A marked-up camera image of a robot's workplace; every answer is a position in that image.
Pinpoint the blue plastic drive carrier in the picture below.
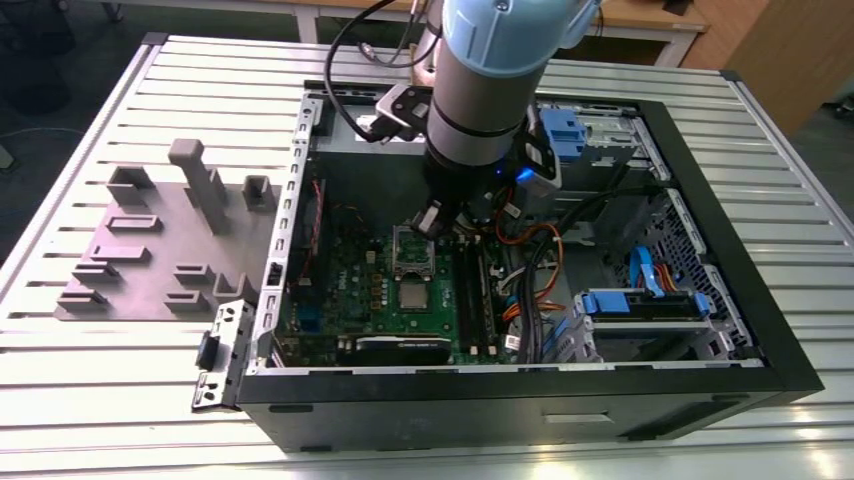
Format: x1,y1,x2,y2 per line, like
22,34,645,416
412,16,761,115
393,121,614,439
538,107,589,164

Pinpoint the silver CPU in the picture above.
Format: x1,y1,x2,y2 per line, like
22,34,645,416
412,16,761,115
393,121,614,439
398,283,434,310

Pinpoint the tall silver drive cage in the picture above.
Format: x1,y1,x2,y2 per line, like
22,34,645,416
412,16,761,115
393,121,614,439
517,102,673,221

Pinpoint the black graphics card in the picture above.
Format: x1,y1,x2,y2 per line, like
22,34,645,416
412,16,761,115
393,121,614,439
337,333,453,366

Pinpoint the green motherboard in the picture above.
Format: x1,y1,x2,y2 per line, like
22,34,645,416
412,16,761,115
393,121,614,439
278,219,520,366

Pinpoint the grey rear slot bracket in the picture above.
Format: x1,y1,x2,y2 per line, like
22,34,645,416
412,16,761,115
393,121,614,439
191,298,260,414

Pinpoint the black camera cable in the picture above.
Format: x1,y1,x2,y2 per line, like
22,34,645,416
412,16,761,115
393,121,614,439
325,0,402,146

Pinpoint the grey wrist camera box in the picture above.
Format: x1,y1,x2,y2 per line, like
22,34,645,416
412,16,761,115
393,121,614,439
373,83,434,147

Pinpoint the metal socket cover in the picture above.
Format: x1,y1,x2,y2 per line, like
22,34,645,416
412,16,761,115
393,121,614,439
390,222,440,279

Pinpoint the orange wire bundle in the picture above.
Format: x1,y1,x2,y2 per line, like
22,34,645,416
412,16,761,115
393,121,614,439
497,223,569,321

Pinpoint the wooden cabinet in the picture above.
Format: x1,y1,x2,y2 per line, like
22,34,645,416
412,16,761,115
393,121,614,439
681,0,854,137

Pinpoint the black open PC case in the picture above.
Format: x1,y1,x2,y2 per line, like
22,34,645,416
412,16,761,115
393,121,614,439
237,78,827,455

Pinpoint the hard disk in blue carrier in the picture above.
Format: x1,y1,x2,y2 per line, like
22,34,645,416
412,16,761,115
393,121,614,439
574,289,711,322

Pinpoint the grey parts rack plate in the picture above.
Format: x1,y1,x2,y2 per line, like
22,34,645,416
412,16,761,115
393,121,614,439
53,138,286,322

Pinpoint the blue flat data wire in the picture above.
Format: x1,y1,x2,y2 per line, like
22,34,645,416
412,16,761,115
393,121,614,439
626,245,669,299

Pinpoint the wooden desk white frame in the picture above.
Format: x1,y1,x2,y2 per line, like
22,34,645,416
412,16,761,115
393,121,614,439
293,0,711,69

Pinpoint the low silver disk bay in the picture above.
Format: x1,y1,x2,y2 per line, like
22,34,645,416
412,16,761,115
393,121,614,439
573,287,763,364

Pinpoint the black RAM slot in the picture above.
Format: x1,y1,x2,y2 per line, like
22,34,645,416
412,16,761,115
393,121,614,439
453,235,477,354
470,235,494,353
477,235,501,353
460,235,484,354

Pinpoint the blue board connector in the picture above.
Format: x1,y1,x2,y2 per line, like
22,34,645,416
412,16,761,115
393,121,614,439
298,303,326,335

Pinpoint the grey power supply unit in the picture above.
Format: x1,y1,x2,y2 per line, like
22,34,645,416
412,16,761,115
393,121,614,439
310,103,433,229

